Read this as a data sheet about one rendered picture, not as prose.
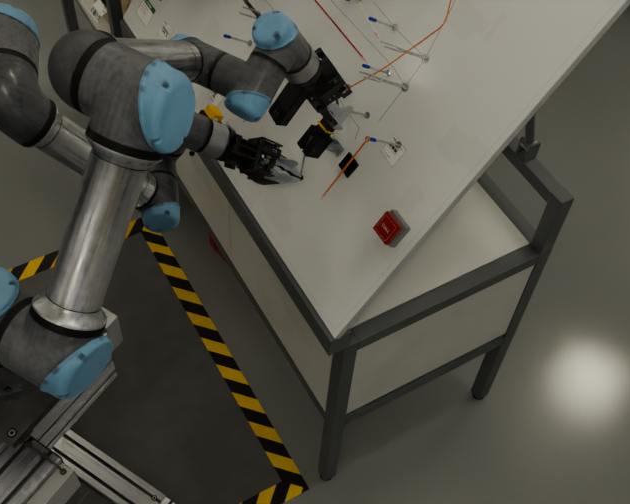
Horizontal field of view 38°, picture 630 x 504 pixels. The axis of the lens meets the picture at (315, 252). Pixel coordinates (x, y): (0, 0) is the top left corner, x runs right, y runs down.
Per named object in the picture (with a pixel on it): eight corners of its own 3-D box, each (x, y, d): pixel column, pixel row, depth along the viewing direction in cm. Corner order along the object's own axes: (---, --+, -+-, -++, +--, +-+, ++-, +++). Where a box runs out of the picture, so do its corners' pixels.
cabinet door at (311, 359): (322, 413, 239) (331, 337, 207) (228, 262, 265) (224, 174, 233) (330, 409, 239) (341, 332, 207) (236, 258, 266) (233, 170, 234)
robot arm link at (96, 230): (31, 353, 151) (131, 39, 136) (103, 396, 147) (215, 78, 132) (-19, 372, 140) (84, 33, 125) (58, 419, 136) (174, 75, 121)
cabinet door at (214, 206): (230, 260, 266) (226, 172, 234) (153, 137, 292) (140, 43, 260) (236, 258, 266) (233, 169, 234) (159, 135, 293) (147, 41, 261)
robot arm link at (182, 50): (1, 85, 131) (174, 79, 176) (62, 115, 128) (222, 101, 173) (21, 7, 127) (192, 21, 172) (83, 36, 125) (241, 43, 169)
